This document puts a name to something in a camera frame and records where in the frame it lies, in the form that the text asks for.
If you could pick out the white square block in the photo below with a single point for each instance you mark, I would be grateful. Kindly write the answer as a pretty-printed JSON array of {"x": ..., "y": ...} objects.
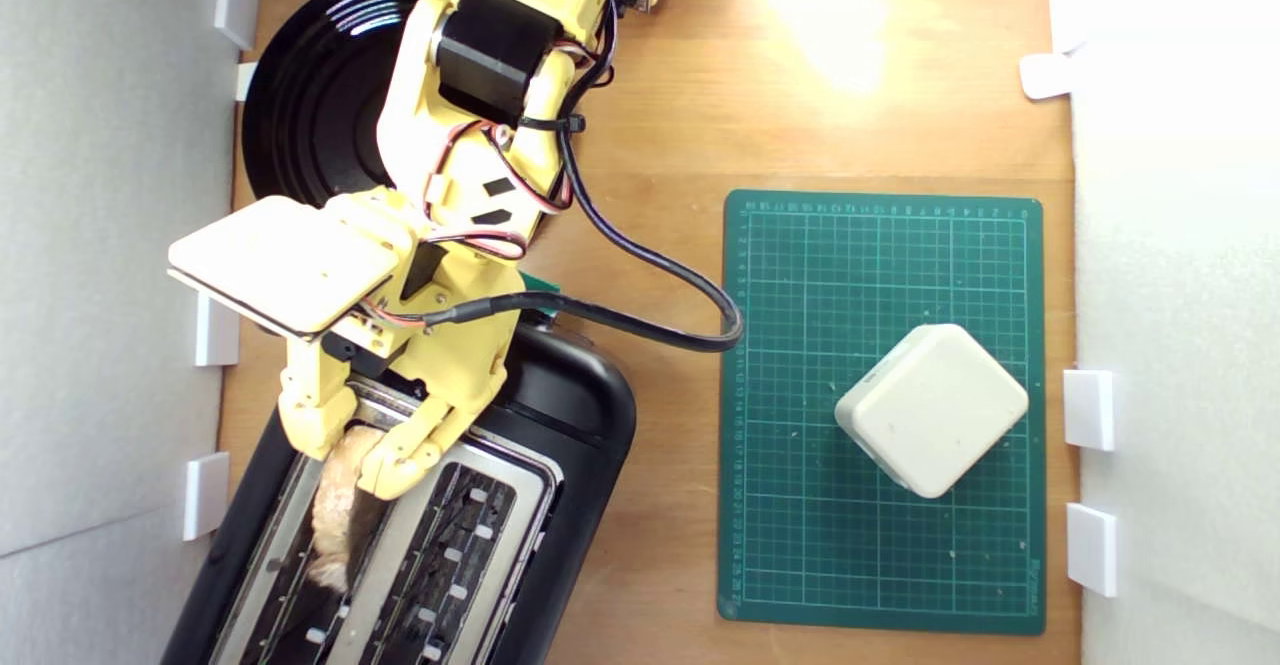
[{"x": 935, "y": 410}]

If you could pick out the black round plate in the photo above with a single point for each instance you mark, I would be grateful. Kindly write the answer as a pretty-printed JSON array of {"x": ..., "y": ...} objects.
[{"x": 310, "y": 95}]

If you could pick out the black two-slot toaster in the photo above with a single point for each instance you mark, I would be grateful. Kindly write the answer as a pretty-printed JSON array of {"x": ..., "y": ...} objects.
[{"x": 570, "y": 415}]

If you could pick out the green cutting mat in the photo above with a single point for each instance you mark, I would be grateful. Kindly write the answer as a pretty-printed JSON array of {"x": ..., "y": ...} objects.
[{"x": 800, "y": 545}]

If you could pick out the green toaster lever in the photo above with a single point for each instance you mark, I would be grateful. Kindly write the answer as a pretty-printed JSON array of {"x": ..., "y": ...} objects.
[{"x": 540, "y": 283}]

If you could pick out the small white wall clip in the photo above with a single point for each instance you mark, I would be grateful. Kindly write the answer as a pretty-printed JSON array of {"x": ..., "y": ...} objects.
[
  {"x": 235, "y": 3},
  {"x": 1092, "y": 549},
  {"x": 212, "y": 347},
  {"x": 246, "y": 80},
  {"x": 1088, "y": 410},
  {"x": 1045, "y": 75},
  {"x": 206, "y": 495}
]

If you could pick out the brown bread slice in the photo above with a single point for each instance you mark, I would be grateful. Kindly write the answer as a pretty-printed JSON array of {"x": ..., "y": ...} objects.
[{"x": 335, "y": 525}]

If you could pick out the flat yellow gripper camera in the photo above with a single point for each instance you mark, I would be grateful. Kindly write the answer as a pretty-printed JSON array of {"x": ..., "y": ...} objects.
[{"x": 280, "y": 260}]

